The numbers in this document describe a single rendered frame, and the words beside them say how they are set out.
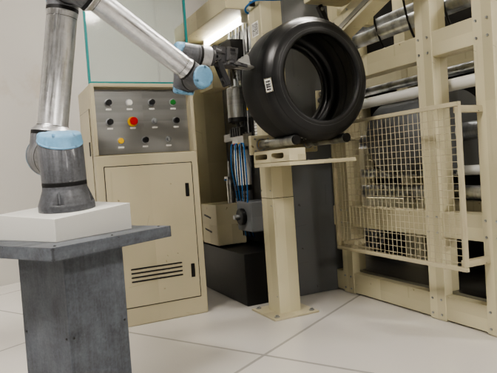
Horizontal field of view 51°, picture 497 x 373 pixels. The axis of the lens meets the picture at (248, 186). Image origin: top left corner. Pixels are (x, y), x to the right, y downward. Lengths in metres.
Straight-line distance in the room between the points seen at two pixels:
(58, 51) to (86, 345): 1.04
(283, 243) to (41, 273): 1.35
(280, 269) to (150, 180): 0.83
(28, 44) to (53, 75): 2.79
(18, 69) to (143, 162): 2.15
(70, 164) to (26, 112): 2.88
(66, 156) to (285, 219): 1.32
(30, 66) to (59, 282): 3.20
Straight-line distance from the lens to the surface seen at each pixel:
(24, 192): 4.65
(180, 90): 2.26
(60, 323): 1.87
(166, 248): 2.88
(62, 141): 1.86
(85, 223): 1.82
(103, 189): 2.79
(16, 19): 4.87
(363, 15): 2.82
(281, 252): 2.79
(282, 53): 2.39
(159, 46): 2.09
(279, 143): 2.49
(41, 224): 1.80
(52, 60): 2.09
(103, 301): 1.91
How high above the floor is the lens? 0.79
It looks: 2 degrees down
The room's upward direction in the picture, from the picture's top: 4 degrees counter-clockwise
